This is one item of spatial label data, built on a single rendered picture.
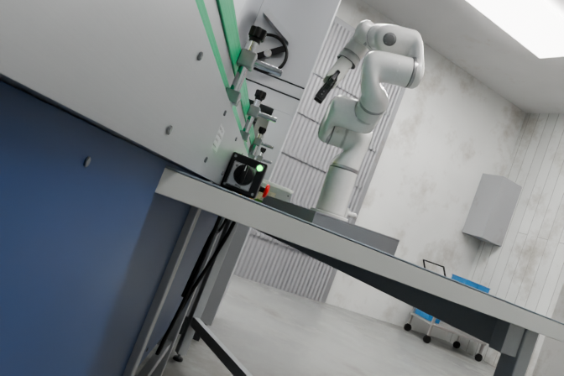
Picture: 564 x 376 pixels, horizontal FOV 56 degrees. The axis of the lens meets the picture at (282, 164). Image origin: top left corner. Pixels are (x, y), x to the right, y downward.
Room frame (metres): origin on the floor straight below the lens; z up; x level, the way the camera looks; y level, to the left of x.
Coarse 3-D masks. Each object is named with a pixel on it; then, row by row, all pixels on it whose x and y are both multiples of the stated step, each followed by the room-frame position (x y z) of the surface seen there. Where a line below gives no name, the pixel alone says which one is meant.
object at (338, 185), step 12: (336, 168) 1.68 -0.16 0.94; (336, 180) 1.67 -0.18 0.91; (348, 180) 1.67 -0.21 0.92; (324, 192) 1.69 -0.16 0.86; (336, 192) 1.67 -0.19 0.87; (348, 192) 1.68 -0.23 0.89; (324, 204) 1.68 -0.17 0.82; (336, 204) 1.67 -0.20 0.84; (336, 216) 1.66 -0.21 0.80; (348, 216) 1.72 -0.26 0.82
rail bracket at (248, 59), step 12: (252, 36) 0.83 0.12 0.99; (264, 36) 0.83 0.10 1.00; (252, 48) 0.83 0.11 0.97; (240, 60) 0.83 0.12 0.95; (252, 60) 0.83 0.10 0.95; (240, 72) 0.83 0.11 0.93; (276, 72) 0.84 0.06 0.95; (240, 84) 0.84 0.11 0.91; (228, 96) 0.83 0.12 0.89; (240, 96) 0.84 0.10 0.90
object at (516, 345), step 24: (216, 264) 2.36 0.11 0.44; (336, 264) 1.64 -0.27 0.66; (384, 288) 1.44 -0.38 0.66; (408, 288) 1.37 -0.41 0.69; (192, 312) 2.37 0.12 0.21; (432, 312) 1.28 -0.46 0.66; (456, 312) 1.22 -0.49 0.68; (480, 312) 1.17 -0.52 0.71; (192, 336) 2.37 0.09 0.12; (480, 336) 1.15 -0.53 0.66; (504, 336) 1.04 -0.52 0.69; (528, 336) 1.06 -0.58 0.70; (504, 360) 1.08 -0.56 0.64; (528, 360) 1.08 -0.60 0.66
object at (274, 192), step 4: (264, 184) 1.93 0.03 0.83; (272, 188) 1.93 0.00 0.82; (276, 188) 1.93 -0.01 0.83; (260, 192) 1.93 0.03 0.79; (272, 192) 1.93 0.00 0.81; (276, 192) 1.93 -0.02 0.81; (280, 192) 1.93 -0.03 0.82; (284, 192) 1.93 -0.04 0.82; (256, 196) 1.93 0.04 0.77; (260, 196) 1.93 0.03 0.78; (272, 196) 1.93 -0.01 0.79; (276, 196) 1.93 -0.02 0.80; (280, 196) 1.93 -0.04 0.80; (284, 196) 1.93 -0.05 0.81; (288, 196) 1.93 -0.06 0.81; (256, 200) 1.93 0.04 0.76; (260, 200) 1.93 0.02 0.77; (284, 200) 1.93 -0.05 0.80; (288, 200) 1.93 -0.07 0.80
